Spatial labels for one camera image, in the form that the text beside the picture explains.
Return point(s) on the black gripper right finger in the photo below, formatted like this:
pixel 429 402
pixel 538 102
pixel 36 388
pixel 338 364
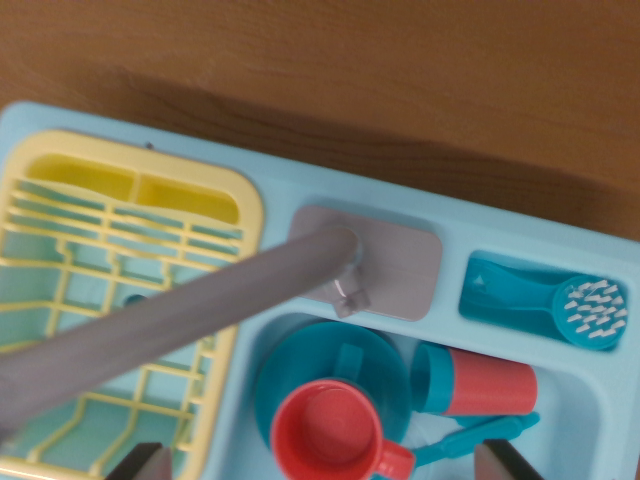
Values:
pixel 505 465

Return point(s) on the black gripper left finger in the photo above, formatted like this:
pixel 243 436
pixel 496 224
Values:
pixel 147 465

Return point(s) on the light blue toy sink unit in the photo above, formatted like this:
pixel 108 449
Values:
pixel 440 220

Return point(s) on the teal plastic fork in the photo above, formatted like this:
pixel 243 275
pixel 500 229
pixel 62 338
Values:
pixel 460 445

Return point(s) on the red tumbler with teal rim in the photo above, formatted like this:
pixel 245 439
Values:
pixel 490 385

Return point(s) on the grey toy faucet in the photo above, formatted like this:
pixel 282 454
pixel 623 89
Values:
pixel 200 310

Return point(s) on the teal dish brush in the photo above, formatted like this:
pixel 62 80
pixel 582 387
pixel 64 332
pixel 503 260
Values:
pixel 510 295

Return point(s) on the teal plastic plate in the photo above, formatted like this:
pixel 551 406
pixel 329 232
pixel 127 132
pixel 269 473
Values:
pixel 290 365

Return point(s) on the red plastic mug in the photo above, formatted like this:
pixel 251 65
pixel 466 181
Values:
pixel 325 435

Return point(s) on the yellow dish drying rack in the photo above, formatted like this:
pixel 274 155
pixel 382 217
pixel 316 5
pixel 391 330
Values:
pixel 250 200

